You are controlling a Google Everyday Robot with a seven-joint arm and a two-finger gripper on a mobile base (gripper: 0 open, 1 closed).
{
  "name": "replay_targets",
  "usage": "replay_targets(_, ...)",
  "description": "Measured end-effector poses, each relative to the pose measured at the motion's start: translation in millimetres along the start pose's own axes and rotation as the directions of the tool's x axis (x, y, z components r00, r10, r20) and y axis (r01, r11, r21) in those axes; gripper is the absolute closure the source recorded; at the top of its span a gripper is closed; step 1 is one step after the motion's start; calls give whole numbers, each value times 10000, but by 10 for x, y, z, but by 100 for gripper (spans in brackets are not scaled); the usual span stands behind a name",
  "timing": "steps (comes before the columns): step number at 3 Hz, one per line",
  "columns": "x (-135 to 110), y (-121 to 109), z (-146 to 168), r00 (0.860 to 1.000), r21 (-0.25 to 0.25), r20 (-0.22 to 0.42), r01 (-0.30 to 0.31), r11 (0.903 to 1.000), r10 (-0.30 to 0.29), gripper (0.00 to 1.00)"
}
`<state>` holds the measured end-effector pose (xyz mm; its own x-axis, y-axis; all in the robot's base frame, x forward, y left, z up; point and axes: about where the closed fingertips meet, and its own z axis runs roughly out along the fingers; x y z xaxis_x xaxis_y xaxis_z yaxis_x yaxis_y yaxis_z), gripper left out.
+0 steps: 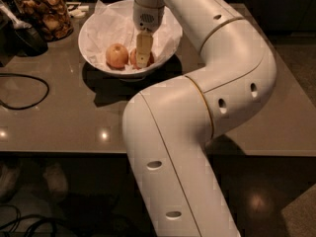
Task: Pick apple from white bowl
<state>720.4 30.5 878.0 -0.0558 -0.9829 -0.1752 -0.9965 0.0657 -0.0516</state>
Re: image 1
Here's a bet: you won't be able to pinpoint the glass jar of dried chips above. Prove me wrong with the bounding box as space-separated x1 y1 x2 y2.
14 0 73 41

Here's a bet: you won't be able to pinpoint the white ceramic bowl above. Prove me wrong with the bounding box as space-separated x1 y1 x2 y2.
77 0 184 83

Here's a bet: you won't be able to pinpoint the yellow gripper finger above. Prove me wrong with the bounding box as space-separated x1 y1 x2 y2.
135 31 153 68

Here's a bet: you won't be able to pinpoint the black cable on table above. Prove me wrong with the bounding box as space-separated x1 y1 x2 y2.
0 72 50 111

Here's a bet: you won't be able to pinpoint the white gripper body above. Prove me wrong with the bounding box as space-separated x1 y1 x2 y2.
132 1 164 33

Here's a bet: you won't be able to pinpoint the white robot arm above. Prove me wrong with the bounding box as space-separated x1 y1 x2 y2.
122 0 277 237

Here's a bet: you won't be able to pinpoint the white left shoe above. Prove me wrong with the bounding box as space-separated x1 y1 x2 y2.
0 161 22 202

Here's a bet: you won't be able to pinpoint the small white items on table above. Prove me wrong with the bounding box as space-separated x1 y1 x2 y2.
67 4 89 19

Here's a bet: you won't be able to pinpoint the silver handle tool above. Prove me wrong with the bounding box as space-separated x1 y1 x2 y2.
0 0 32 30

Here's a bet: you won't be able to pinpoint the black floor cables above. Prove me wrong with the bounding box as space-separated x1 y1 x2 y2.
0 203 67 237

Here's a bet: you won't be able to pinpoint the white crumpled paper liner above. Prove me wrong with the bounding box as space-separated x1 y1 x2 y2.
84 0 179 73

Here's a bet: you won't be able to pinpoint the white shoe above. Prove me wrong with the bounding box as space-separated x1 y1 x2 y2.
42 163 69 201
0 161 22 202

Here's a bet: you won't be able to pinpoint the white right shoe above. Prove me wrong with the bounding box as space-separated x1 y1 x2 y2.
42 163 69 201

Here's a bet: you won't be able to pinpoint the black round device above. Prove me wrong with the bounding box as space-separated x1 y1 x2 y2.
14 27 48 56

